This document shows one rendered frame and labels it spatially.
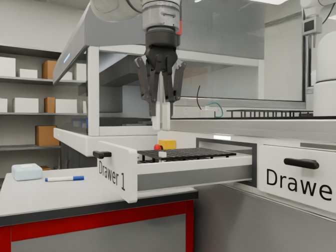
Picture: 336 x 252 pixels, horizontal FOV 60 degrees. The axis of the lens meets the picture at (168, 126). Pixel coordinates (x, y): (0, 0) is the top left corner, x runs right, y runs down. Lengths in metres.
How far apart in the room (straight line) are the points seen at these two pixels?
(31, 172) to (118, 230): 0.47
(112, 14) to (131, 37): 0.82
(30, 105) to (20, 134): 0.60
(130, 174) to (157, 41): 0.31
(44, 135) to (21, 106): 0.50
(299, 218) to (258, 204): 0.12
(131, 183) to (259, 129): 0.35
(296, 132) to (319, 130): 0.05
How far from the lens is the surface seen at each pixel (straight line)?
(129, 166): 0.60
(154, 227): 0.95
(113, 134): 1.57
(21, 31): 5.05
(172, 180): 0.66
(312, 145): 0.66
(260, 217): 0.80
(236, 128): 0.83
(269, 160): 0.72
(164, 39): 0.69
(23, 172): 1.23
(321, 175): 0.64
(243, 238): 0.87
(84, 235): 0.89
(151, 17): 0.71
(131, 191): 0.61
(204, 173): 0.70
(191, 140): 1.03
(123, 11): 0.82
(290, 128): 0.70
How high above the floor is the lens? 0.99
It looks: 1 degrees down
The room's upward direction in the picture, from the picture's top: straight up
